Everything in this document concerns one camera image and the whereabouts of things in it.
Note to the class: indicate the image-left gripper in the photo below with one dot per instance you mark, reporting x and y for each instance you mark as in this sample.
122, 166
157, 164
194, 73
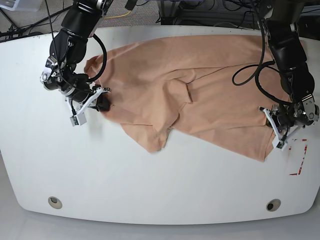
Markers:
81, 96

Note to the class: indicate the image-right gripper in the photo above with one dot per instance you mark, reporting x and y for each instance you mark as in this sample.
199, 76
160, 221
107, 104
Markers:
284, 119

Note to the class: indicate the peach T-shirt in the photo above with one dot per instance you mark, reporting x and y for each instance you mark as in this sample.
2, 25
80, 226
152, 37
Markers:
198, 85

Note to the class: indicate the black robot arm image-left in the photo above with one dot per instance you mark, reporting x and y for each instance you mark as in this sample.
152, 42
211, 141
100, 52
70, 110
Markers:
68, 48

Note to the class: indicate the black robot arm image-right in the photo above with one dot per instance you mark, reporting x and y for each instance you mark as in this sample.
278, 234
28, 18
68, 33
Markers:
279, 19

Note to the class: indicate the red tape rectangle marking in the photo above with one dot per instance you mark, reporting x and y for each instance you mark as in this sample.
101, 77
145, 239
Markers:
296, 156

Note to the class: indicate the black tripod stand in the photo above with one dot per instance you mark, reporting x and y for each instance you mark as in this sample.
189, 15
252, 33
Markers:
15, 32

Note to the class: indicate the clear plastic storage box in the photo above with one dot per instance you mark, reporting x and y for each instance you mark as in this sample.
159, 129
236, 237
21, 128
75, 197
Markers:
21, 5

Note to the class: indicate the image-right white wrist camera mount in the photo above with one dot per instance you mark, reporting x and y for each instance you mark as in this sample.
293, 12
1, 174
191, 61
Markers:
281, 138

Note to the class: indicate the image-left white wrist camera mount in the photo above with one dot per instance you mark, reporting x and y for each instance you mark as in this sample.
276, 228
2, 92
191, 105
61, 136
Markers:
78, 117

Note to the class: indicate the right table cable grommet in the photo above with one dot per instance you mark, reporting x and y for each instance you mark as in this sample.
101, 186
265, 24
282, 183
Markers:
273, 205

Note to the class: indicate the table cable grommet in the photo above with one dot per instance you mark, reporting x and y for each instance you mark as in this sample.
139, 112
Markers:
55, 203
273, 205

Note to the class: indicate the left table cable grommet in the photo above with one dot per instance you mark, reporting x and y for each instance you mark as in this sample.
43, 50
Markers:
55, 203

